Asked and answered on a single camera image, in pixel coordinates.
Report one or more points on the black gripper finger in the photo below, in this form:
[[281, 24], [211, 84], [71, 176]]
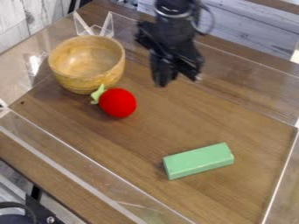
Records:
[[163, 70], [191, 68]]

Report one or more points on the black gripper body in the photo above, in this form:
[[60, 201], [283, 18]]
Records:
[[168, 37]]

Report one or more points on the red plush strawberry toy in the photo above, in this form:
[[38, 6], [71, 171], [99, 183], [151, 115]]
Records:
[[116, 101]]

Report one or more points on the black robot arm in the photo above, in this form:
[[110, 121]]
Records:
[[191, 9]]

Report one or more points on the wooden bowl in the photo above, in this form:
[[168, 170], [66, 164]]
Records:
[[87, 61]]

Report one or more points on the green rectangular block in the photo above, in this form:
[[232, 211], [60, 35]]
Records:
[[195, 161]]

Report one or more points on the clear acrylic tray wall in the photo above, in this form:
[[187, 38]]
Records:
[[100, 164]]

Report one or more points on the black metal clamp bracket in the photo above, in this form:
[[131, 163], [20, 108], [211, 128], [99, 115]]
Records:
[[22, 208]]

